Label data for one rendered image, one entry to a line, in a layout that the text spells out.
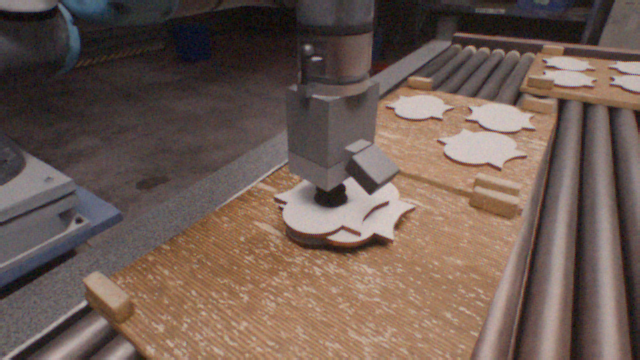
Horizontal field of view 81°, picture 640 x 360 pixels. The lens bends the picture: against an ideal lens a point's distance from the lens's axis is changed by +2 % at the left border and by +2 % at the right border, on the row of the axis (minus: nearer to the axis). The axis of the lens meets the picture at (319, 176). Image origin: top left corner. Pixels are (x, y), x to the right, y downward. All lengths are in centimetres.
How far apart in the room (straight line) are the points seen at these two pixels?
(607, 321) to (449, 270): 16
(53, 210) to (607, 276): 72
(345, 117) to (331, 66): 6
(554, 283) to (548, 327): 7
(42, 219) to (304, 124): 41
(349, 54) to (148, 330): 32
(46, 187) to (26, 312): 19
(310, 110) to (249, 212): 19
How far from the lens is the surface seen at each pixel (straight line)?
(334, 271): 43
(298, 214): 45
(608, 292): 53
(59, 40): 73
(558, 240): 58
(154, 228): 56
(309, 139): 40
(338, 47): 36
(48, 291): 53
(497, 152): 70
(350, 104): 39
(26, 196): 64
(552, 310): 48
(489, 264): 48
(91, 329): 46
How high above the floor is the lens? 125
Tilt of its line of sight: 32 degrees down
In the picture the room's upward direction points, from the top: straight up
